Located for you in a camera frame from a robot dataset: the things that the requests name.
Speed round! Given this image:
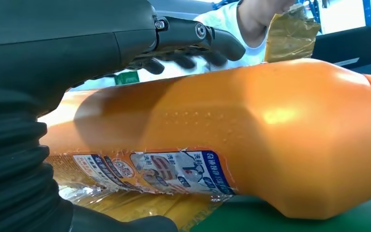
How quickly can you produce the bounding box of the person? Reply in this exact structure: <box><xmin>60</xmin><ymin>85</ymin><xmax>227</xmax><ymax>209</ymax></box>
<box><xmin>137</xmin><ymin>0</ymin><xmax>303</xmax><ymax>82</ymax></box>

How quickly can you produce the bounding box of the orange detergent bottle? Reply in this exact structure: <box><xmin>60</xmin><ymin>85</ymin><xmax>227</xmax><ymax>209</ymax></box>
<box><xmin>39</xmin><ymin>58</ymin><xmax>371</xmax><ymax>220</ymax></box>

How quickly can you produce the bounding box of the dark blue tablet case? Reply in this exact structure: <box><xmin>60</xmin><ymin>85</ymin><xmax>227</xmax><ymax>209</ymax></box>
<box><xmin>312</xmin><ymin>20</ymin><xmax>371</xmax><ymax>76</ymax></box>

